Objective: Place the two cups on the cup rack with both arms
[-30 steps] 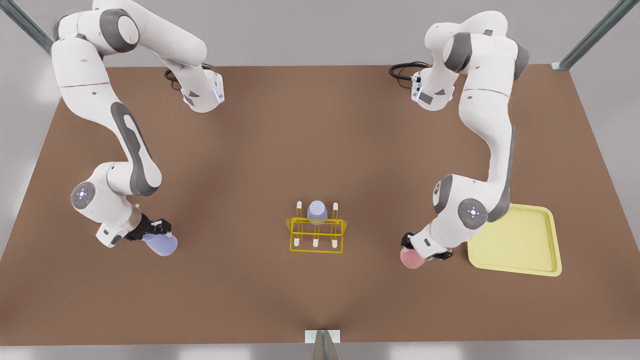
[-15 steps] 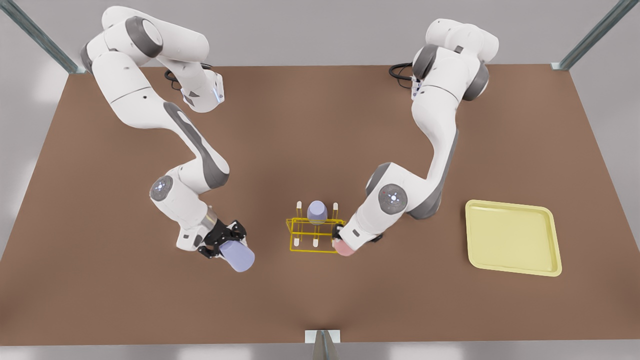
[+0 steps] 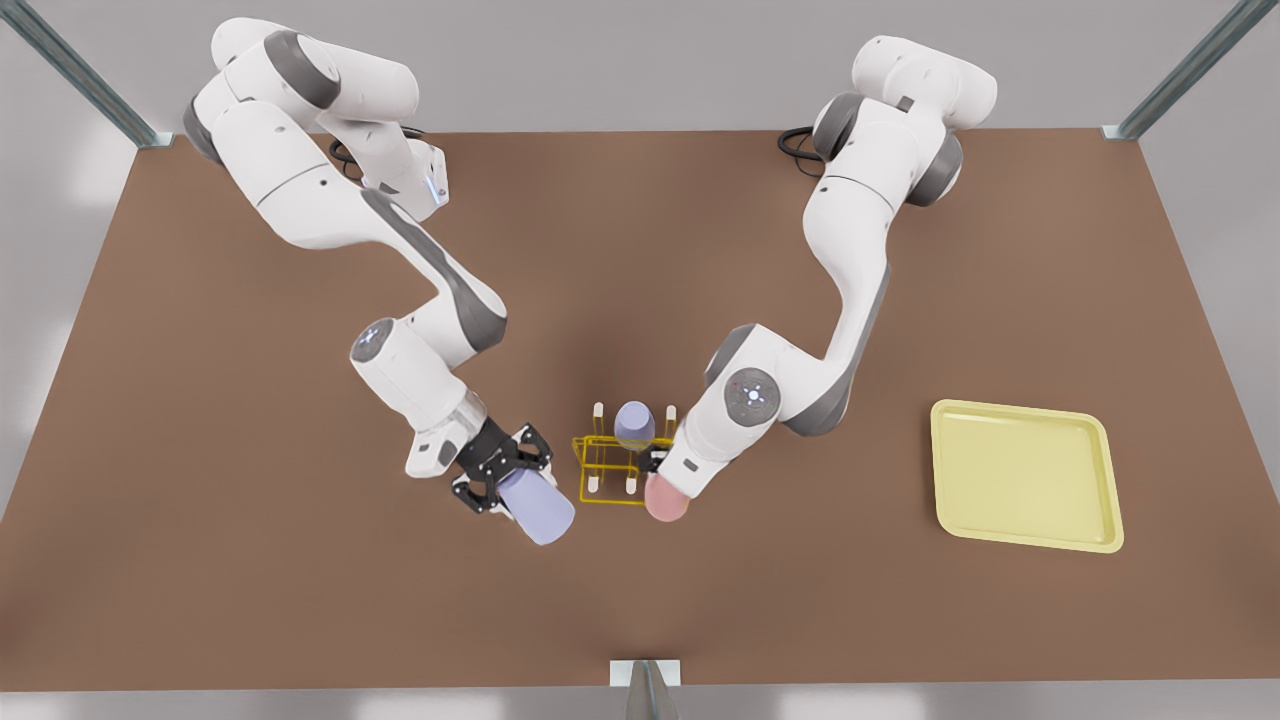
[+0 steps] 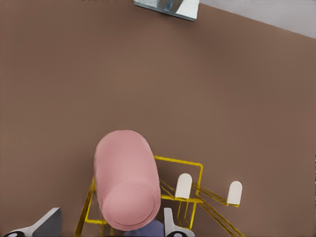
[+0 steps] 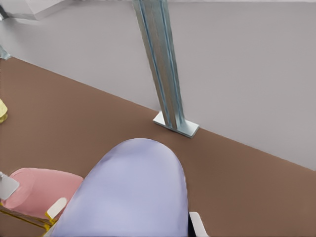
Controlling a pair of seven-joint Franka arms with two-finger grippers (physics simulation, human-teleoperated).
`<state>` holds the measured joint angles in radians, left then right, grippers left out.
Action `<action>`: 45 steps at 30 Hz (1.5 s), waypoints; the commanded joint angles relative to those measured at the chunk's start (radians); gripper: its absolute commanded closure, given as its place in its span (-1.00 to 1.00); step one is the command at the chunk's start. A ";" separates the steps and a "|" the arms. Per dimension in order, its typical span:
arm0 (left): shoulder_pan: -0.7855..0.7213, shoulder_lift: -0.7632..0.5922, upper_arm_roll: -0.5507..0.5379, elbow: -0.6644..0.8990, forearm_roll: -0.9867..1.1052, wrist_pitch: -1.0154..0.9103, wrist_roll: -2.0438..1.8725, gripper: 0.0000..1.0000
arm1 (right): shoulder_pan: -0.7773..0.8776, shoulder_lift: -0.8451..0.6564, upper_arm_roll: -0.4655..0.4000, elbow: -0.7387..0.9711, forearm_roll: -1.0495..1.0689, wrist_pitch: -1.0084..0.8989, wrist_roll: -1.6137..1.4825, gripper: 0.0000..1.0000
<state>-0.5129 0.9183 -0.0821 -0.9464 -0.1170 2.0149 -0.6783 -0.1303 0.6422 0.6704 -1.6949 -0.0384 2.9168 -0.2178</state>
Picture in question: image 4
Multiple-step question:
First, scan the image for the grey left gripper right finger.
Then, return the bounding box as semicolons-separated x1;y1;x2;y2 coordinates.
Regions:
163;207;196;237

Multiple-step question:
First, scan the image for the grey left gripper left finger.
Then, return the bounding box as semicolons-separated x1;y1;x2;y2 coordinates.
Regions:
2;207;63;237

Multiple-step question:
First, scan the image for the blue cup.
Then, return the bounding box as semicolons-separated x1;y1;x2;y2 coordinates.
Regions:
122;219;165;237

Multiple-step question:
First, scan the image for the pink cup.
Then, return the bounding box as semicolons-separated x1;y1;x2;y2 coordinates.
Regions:
93;130;161;232

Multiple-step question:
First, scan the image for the yellow wire cup rack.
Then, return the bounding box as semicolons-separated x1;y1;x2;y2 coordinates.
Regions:
74;155;245;237

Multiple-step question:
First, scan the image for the silver frame post foot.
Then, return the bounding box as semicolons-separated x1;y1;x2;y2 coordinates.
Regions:
133;0;200;22

